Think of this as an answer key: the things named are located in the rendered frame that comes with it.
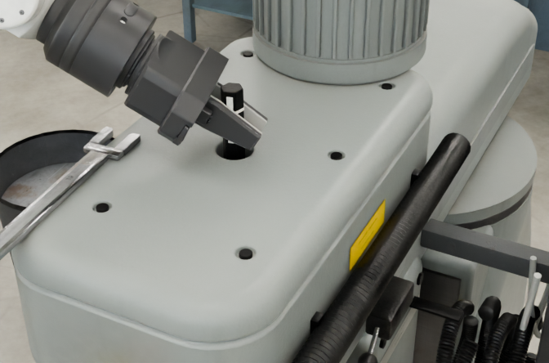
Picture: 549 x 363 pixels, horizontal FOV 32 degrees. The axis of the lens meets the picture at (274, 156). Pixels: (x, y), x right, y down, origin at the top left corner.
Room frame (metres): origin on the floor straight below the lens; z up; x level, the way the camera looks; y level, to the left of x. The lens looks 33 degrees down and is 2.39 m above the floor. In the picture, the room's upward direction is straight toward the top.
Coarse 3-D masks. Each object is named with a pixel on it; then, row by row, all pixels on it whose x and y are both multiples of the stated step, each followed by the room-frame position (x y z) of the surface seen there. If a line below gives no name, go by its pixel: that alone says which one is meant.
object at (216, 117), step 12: (204, 108) 0.76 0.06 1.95; (216, 108) 0.76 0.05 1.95; (228, 108) 0.77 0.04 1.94; (204, 120) 0.76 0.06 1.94; (216, 120) 0.76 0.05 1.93; (228, 120) 0.76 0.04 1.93; (240, 120) 0.76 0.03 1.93; (216, 132) 0.76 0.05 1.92; (228, 132) 0.76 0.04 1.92; (240, 132) 0.76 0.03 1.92; (252, 132) 0.76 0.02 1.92; (240, 144) 0.76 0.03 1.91; (252, 144) 0.76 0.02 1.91
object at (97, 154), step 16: (112, 128) 0.81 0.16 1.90; (96, 144) 0.78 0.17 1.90; (128, 144) 0.78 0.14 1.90; (80, 160) 0.75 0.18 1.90; (96, 160) 0.75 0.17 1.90; (64, 176) 0.73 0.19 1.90; (80, 176) 0.73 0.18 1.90; (48, 192) 0.70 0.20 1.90; (64, 192) 0.70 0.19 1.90; (32, 208) 0.67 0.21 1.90; (48, 208) 0.68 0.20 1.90; (16, 224) 0.65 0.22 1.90; (32, 224) 0.65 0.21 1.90; (0, 240) 0.63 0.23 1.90; (16, 240) 0.63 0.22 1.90; (0, 256) 0.61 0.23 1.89
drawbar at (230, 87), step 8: (224, 88) 0.78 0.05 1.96; (232, 88) 0.78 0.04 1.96; (240, 88) 0.78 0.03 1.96; (224, 96) 0.77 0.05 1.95; (232, 96) 0.77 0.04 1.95; (240, 96) 0.78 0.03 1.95; (240, 104) 0.77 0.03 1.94; (240, 112) 0.77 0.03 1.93; (224, 144) 0.78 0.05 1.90; (232, 144) 0.77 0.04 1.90; (224, 152) 0.78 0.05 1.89; (232, 152) 0.77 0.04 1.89; (240, 152) 0.77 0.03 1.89
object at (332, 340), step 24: (456, 144) 0.92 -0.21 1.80; (432, 168) 0.87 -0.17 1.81; (456, 168) 0.89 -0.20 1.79; (408, 192) 0.83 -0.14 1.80; (432, 192) 0.83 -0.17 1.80; (408, 216) 0.78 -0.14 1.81; (384, 240) 0.74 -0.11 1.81; (408, 240) 0.76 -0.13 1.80; (360, 264) 0.71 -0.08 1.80; (384, 264) 0.71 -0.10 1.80; (360, 288) 0.67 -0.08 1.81; (384, 288) 0.69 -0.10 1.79; (336, 312) 0.64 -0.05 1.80; (360, 312) 0.65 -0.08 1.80; (312, 336) 0.61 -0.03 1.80; (336, 336) 0.61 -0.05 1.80; (312, 360) 0.58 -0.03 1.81; (336, 360) 0.60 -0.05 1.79
